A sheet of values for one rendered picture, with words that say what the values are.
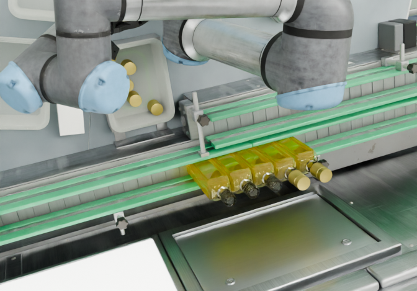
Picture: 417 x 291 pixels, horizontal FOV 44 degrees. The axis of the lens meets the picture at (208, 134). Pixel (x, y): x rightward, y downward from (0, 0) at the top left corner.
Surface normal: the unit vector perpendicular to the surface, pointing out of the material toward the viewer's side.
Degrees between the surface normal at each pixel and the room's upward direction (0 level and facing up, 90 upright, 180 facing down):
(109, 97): 43
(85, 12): 3
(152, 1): 9
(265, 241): 90
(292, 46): 71
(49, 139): 0
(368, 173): 89
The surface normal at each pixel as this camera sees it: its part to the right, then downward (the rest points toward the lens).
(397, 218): -0.13, -0.93
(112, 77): 0.87, 0.21
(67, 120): 0.33, 0.29
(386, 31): -0.94, 0.24
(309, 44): -0.38, 0.32
